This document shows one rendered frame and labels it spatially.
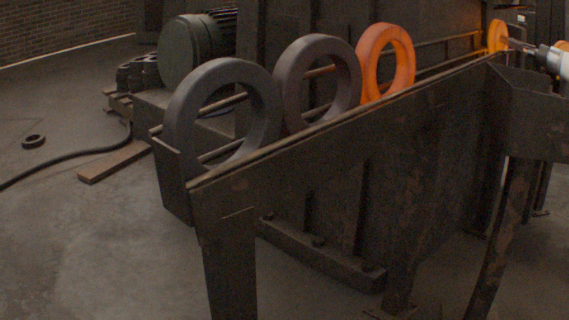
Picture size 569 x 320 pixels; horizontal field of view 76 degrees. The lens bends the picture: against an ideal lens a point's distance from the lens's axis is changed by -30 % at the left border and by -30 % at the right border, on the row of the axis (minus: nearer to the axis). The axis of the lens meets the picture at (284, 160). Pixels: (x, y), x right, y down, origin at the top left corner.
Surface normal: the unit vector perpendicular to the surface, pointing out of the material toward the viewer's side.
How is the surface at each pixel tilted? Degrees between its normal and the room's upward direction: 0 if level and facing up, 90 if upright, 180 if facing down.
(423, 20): 90
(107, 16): 90
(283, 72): 65
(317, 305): 1
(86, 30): 90
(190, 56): 90
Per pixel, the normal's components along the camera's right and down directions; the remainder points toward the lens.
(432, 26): 0.69, 0.29
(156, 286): 0.02, -0.92
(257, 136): -0.65, -0.19
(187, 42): -0.73, 0.25
